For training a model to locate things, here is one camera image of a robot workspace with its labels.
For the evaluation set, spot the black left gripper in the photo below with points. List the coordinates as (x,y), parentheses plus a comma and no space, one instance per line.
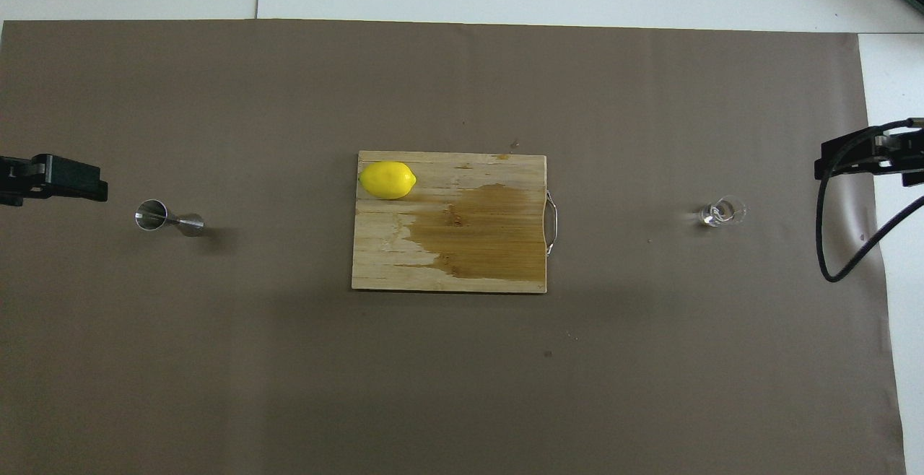
(14,172)

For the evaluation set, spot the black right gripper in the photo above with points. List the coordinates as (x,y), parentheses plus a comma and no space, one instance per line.
(906,157)

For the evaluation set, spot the steel double jigger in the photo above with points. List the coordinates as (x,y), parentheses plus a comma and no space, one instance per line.
(151,215)

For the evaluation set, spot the small clear glass cup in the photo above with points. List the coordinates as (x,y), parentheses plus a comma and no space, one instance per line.
(722,211)

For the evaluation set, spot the brown paper table mat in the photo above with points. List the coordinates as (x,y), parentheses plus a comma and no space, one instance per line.
(289,359)

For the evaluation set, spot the yellow lemon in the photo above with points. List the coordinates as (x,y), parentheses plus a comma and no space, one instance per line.
(388,180)

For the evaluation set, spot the wooden cutting board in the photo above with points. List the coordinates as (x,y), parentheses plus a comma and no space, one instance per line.
(462,258)

